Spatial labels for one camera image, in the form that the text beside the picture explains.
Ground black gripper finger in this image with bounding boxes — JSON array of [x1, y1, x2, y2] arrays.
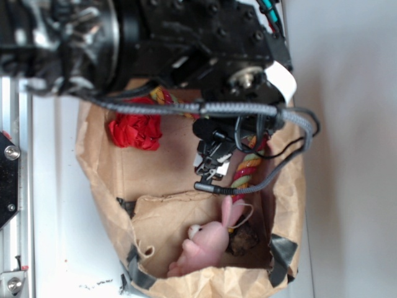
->
[[193, 140, 236, 184]]

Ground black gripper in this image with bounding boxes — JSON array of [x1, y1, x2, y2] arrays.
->
[[136, 0, 294, 143]]

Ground multicolored twisted rope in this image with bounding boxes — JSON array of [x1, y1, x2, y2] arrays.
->
[[149, 86, 268, 203]]

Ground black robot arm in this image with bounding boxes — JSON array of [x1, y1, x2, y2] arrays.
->
[[1, 1, 297, 190]]

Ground brown paper bag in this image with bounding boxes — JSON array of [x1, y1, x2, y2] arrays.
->
[[76, 102, 306, 297]]

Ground red crumpled paper flower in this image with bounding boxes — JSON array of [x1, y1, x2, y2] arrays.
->
[[108, 113, 163, 151]]

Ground pink plush bunny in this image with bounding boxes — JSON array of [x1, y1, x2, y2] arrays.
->
[[167, 196, 254, 278]]

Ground dark brown lump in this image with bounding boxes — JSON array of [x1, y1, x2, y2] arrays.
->
[[226, 225, 259, 256]]

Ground black mounting bracket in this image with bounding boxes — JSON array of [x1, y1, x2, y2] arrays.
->
[[0, 133, 20, 229]]

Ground aluminium frame rail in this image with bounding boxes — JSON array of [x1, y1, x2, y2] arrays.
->
[[1, 78, 35, 297]]

